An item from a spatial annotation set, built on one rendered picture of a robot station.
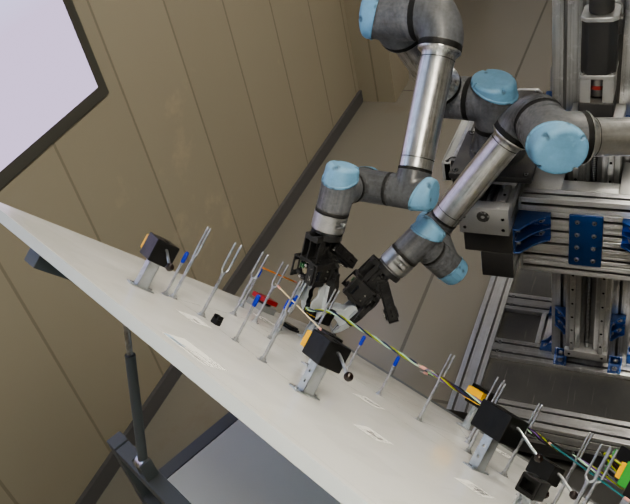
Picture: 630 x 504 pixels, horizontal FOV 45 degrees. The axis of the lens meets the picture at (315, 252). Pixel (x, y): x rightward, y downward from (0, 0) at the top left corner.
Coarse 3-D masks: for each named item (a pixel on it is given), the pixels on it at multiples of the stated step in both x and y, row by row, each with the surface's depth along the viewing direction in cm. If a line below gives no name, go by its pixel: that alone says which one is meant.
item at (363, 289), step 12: (372, 264) 182; (348, 276) 187; (360, 276) 183; (372, 276) 182; (384, 276) 182; (348, 288) 180; (360, 288) 181; (372, 288) 183; (360, 300) 182; (372, 300) 182
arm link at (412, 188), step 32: (416, 0) 163; (448, 0) 163; (416, 32) 165; (448, 32) 161; (448, 64) 162; (416, 96) 164; (416, 128) 163; (416, 160) 162; (384, 192) 165; (416, 192) 162
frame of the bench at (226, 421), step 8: (224, 416) 205; (232, 416) 204; (216, 424) 203; (224, 424) 202; (208, 432) 201; (216, 432) 201; (200, 440) 200; (208, 440) 199; (184, 448) 199; (192, 448) 198; (200, 448) 198; (176, 456) 197; (184, 456) 197; (192, 456) 196; (168, 464) 196; (176, 464) 195; (184, 464) 195; (160, 472) 194; (168, 472) 194; (144, 496) 190; (152, 496) 189
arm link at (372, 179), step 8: (360, 168) 171; (368, 168) 172; (360, 176) 166; (368, 176) 168; (376, 176) 167; (384, 176) 166; (368, 184) 167; (376, 184) 166; (368, 192) 167; (376, 192) 166; (360, 200) 169; (368, 200) 169; (376, 200) 168
